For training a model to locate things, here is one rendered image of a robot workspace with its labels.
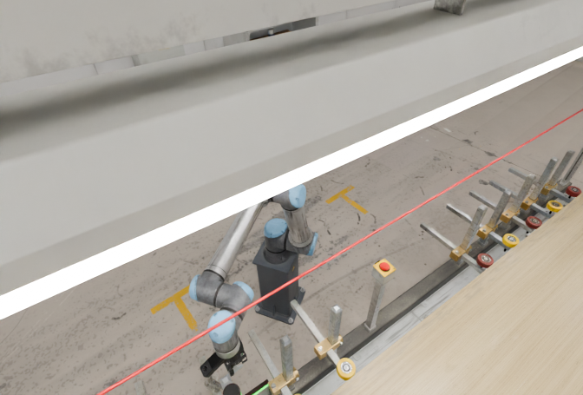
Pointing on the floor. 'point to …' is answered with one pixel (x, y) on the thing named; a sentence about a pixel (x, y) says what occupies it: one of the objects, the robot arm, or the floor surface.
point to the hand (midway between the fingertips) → (229, 372)
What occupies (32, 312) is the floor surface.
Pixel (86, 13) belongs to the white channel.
